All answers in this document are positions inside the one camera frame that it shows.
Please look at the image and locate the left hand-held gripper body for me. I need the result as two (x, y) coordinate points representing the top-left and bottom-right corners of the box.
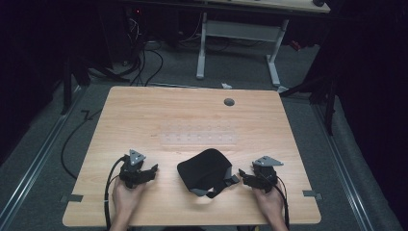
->
(118, 149), (147, 190)

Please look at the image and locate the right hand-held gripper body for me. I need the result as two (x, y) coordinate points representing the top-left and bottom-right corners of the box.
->
(251, 155), (285, 194)

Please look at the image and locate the person's right hand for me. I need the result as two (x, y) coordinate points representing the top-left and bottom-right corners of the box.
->
(252, 186), (287, 224)

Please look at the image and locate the person's left hand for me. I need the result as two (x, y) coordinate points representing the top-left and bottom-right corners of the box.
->
(112, 176), (147, 223)

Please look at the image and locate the grey tape piece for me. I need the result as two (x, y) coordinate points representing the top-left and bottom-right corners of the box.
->
(60, 193), (84, 204)
(302, 190), (323, 201)

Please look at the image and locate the clear dotted plastic strip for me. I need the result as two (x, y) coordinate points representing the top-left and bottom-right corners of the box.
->
(160, 122), (240, 146)

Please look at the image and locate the black stand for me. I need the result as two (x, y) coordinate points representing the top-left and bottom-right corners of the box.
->
(279, 71), (339, 136)
(59, 54), (92, 116)

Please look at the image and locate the black computer tower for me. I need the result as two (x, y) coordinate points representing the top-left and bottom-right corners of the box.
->
(99, 6), (143, 65)

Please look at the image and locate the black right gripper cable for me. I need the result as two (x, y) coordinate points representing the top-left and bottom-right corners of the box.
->
(270, 174), (291, 230)

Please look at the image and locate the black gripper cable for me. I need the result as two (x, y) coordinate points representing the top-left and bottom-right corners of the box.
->
(103, 155), (130, 231)
(270, 174), (291, 230)

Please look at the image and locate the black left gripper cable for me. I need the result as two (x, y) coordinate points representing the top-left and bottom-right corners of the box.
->
(103, 155), (130, 231)

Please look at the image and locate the black floor cable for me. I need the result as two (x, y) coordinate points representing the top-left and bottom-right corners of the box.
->
(60, 109), (104, 181)

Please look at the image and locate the metal floor rail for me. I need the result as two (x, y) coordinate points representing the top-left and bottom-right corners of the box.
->
(0, 84), (87, 222)
(312, 103), (375, 231)

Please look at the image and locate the bundle of black cables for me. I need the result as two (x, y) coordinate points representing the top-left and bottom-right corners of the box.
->
(92, 15), (165, 88)

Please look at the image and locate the white desk frame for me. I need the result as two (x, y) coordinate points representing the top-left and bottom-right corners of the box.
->
(195, 0), (331, 88)

